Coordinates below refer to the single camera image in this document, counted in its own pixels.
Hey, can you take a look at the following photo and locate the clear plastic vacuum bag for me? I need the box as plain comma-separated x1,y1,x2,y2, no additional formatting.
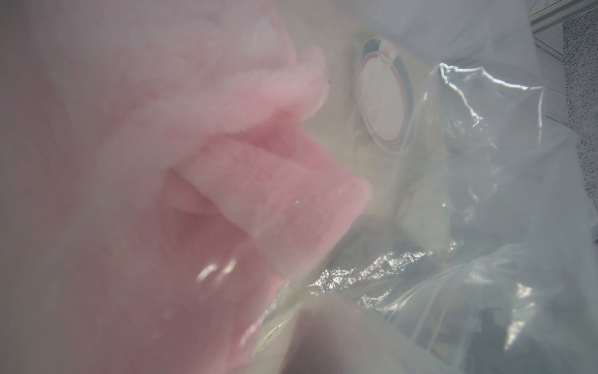
0,0,598,374

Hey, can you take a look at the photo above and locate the pink fluffy towel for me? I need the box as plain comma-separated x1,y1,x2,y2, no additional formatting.
1,1,372,373

